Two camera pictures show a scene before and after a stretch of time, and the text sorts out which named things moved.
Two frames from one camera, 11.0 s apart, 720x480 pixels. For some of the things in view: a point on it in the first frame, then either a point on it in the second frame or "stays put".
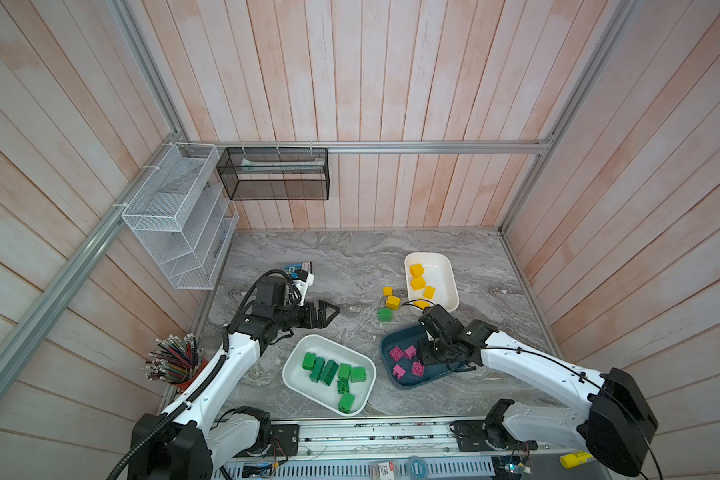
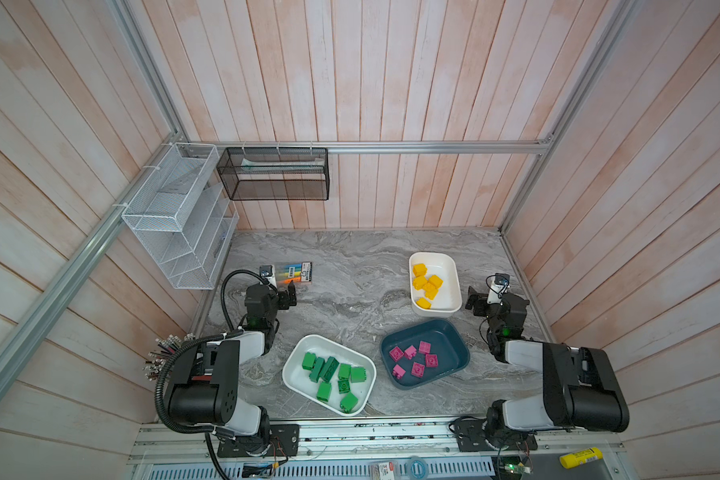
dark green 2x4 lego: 329,372 stays put
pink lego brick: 398,371 stays put
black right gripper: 424,356 → 481,301
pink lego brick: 411,352 stays put
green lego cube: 308,361 stays put
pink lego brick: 417,369 stays put
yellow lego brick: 417,270 stays put
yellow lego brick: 393,302 → 435,280
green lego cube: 385,314 → 324,390
